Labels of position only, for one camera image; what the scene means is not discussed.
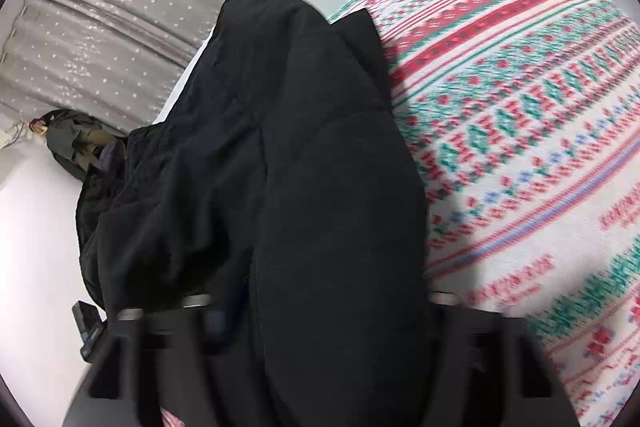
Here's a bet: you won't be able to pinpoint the dark quilted jacket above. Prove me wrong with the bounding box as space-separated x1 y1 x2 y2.
77 134 132 258

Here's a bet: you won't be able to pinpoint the hanging dark clothes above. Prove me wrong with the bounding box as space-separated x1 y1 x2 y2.
29 108 129 184

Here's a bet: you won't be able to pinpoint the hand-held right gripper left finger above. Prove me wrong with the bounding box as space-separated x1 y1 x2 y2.
64 293 227 427

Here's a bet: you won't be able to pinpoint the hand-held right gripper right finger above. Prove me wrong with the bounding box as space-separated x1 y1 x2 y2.
429 292 582 427

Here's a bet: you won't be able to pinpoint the patterned knit blanket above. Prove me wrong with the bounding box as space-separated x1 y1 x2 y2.
162 0 640 427

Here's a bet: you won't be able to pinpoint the black jacket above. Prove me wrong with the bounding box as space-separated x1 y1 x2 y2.
80 0 436 427

